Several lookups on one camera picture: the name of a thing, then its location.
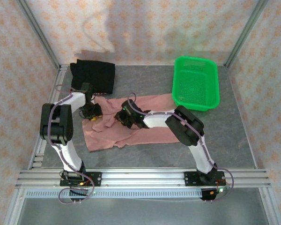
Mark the pink t-shirt with pixel print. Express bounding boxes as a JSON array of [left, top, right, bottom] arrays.
[[81, 93, 181, 152]]

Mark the red and white folded t-shirt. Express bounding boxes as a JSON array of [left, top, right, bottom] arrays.
[[70, 88, 108, 96]]

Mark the black folded t-shirt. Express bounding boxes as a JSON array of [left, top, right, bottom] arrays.
[[69, 58, 116, 96]]

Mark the green plastic mesh basket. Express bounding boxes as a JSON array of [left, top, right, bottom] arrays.
[[172, 55, 220, 113]]

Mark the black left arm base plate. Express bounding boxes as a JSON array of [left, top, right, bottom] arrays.
[[59, 172, 103, 188]]

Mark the aluminium front rail beam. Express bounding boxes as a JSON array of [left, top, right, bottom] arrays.
[[15, 168, 272, 188]]

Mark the small circuit board with wires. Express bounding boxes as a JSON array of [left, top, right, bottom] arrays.
[[209, 185, 232, 196], [70, 180, 96, 196]]

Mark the grey slotted cable duct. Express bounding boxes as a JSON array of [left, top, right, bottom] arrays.
[[25, 189, 203, 199]]

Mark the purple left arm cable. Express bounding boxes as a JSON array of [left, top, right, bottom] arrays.
[[44, 84, 96, 205]]

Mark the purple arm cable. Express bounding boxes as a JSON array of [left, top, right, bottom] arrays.
[[44, 84, 96, 205], [127, 93, 235, 202]]

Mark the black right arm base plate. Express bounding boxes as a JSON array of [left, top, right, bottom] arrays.
[[184, 171, 225, 188]]

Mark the aluminium frame post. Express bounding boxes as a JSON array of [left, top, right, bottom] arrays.
[[224, 0, 265, 68], [15, 0, 61, 68]]

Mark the aluminium lower frame bar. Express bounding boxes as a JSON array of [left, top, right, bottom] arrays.
[[3, 187, 29, 225], [259, 187, 281, 225]]

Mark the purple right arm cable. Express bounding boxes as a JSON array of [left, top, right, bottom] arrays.
[[127, 93, 235, 202]]

